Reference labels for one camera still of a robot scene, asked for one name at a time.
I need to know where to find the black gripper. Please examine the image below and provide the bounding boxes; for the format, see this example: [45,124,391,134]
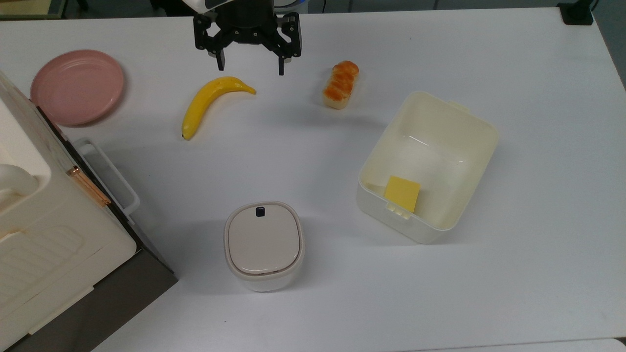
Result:
[193,0,302,76]

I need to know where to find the cream plastic box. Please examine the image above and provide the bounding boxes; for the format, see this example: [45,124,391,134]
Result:
[357,91,500,245]

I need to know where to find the yellow banana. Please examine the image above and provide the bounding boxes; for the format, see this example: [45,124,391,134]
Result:
[181,76,257,141]

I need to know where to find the glazed bread loaf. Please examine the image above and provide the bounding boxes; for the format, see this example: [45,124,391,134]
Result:
[323,60,360,110]

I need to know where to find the pink plate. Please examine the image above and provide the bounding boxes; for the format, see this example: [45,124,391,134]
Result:
[30,49,125,127]

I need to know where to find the white lidded trash bin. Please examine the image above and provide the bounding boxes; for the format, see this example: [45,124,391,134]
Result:
[224,201,306,293]

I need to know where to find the yellow cheese block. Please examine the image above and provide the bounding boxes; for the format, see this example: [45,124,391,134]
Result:
[384,176,421,213]

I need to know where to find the cream toy kitchen cabinet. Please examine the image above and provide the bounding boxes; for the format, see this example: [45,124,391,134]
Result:
[0,71,179,352]

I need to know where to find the black table clamp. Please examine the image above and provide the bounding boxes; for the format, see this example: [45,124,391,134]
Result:
[557,0,600,26]

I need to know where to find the white cabinet door handle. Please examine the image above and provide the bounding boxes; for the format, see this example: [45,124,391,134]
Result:
[74,139,141,225]

